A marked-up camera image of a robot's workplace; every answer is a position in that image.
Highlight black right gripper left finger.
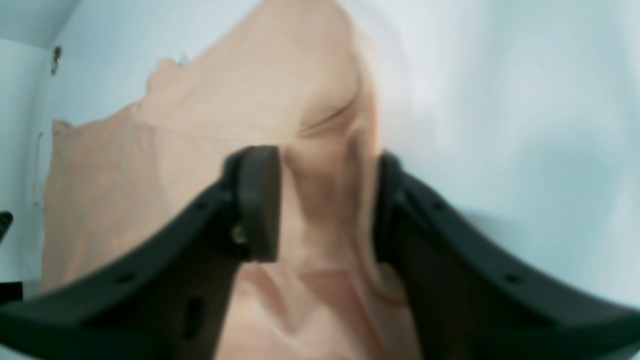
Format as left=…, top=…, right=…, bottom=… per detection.
left=1, top=146, right=282, bottom=360

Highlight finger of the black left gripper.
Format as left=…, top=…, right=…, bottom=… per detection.
left=0, top=210, right=14, bottom=243

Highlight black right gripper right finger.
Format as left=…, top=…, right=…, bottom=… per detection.
left=373, top=152, right=640, bottom=360

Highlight peach T-shirt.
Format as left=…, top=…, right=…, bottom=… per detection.
left=41, top=0, right=422, bottom=360

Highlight right table cable grommet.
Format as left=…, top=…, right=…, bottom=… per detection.
left=50, top=44, right=63, bottom=76

